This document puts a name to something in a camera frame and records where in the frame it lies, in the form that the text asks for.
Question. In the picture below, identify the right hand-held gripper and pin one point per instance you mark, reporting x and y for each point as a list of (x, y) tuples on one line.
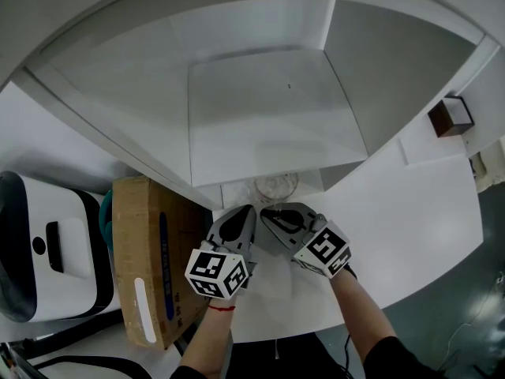
[(325, 249)]

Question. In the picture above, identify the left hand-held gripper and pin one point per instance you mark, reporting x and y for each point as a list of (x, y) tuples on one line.
[(215, 272)]

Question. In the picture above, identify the clear patterned cup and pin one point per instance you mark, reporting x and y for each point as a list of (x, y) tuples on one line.
[(276, 194)]

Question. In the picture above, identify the person's left forearm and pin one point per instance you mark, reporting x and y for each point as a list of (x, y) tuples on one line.
[(209, 342)]

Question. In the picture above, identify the person's right forearm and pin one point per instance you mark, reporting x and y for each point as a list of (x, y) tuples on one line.
[(363, 314)]

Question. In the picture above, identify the white desk with shelves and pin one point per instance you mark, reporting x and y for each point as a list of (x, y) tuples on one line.
[(375, 231)]

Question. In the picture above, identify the flat cardboard box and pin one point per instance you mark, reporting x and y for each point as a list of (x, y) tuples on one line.
[(138, 219)]

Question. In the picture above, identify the teal green round object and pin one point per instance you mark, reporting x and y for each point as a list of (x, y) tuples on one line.
[(105, 219)]

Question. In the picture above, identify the person's black printed t-shirt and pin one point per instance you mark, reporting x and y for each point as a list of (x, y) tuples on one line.
[(284, 357)]

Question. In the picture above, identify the large white and grey machine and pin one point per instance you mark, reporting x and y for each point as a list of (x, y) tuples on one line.
[(75, 267)]

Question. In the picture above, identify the dark brown tissue box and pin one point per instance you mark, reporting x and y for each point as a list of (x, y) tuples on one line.
[(446, 121)]

